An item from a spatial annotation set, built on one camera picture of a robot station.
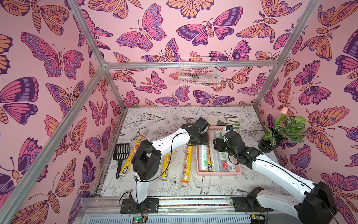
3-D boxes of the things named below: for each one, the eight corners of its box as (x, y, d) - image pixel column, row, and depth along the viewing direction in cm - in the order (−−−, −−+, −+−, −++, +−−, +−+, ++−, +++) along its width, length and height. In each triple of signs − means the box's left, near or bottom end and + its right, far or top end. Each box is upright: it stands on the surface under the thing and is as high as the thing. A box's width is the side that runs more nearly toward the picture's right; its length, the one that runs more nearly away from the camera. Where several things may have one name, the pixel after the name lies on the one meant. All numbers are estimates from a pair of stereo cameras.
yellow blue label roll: (160, 181, 84) (159, 178, 81) (164, 156, 94) (164, 153, 91) (167, 181, 84) (166, 179, 81) (170, 156, 94) (170, 153, 91)
